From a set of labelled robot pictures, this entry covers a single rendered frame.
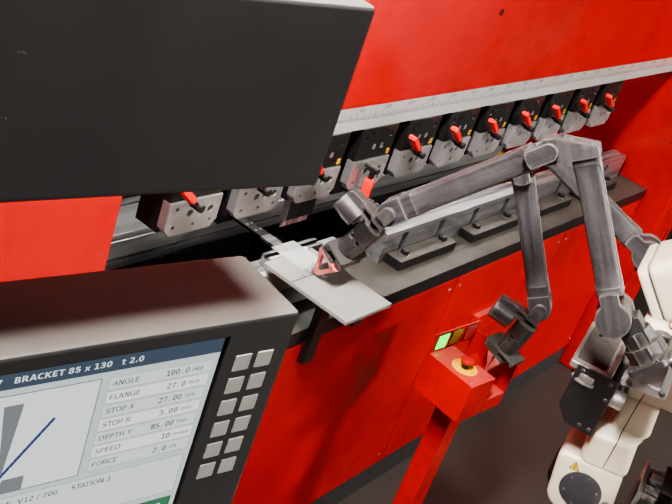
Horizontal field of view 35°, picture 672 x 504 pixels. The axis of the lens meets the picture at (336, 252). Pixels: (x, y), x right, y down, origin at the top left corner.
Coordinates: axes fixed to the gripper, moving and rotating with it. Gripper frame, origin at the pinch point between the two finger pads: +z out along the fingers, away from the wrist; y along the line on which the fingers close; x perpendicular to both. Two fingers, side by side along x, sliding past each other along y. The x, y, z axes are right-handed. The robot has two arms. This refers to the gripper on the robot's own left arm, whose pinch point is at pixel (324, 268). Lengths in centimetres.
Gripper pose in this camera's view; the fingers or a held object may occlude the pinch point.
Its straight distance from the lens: 251.3
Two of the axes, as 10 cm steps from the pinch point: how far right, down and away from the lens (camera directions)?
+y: -6.1, 2.1, -7.7
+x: 5.2, 8.4, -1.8
